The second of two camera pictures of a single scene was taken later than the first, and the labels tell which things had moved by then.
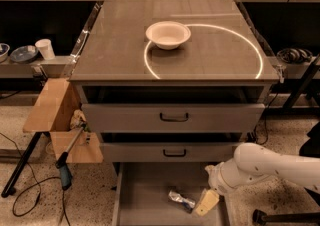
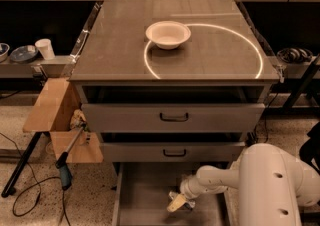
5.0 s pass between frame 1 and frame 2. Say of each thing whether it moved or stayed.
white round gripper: moved
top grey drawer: stayed
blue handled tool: stayed
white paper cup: stayed
